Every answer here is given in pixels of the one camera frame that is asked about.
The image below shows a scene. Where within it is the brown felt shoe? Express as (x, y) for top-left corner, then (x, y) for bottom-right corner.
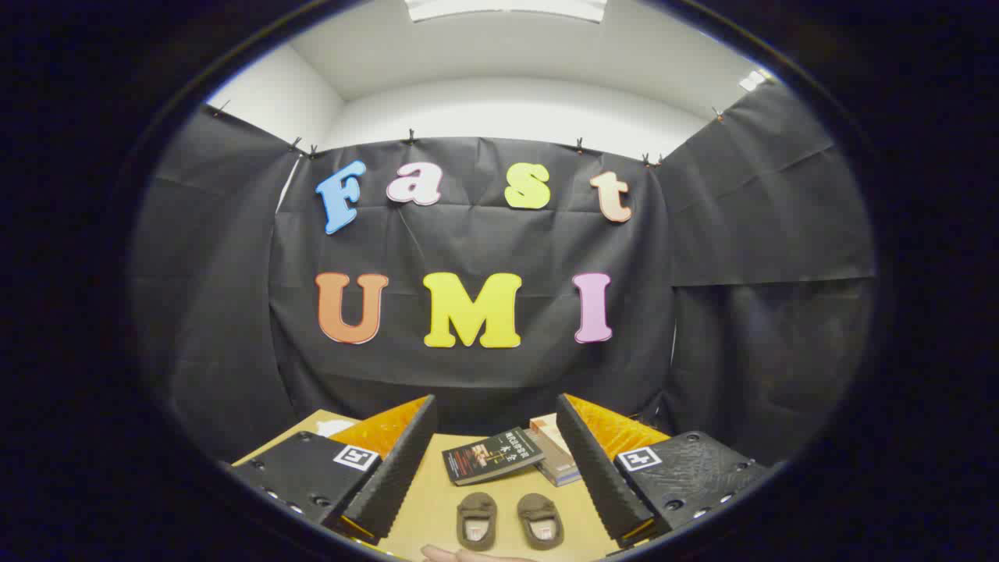
(457, 492), (499, 552)
(517, 493), (564, 550)

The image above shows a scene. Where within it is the black cover book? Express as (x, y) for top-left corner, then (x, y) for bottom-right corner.
(442, 427), (546, 486)

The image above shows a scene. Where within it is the tan spine book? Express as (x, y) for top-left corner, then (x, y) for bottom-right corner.
(524, 429), (580, 477)

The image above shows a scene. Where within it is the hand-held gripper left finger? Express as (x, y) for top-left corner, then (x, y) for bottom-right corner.
(226, 394), (438, 547)

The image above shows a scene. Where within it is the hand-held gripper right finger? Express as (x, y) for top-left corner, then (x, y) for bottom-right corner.
(556, 393), (773, 549)

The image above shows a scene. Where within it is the long ceiling light panel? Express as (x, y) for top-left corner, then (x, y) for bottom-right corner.
(404, 0), (608, 23)

